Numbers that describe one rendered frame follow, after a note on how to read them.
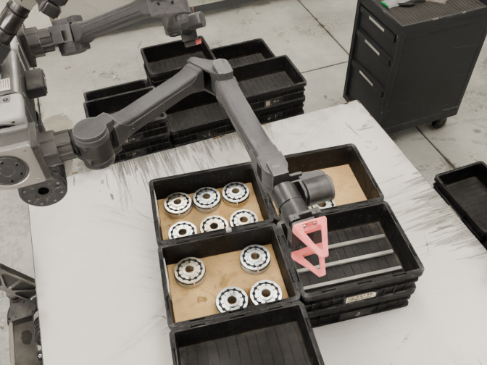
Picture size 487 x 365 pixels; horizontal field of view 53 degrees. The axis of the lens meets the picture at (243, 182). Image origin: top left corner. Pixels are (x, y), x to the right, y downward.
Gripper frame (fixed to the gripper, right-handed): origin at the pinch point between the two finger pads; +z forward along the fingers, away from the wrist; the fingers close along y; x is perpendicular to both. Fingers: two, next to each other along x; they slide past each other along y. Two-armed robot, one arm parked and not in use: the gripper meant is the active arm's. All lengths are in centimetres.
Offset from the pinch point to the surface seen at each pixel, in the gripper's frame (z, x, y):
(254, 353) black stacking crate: -14, 10, 62
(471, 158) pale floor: -123, -173, 147
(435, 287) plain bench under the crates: -21, -59, 76
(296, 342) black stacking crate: -13, -3, 63
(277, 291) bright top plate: -29, -3, 59
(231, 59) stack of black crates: -227, -49, 106
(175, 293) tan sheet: -41, 28, 62
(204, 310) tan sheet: -32, 20, 62
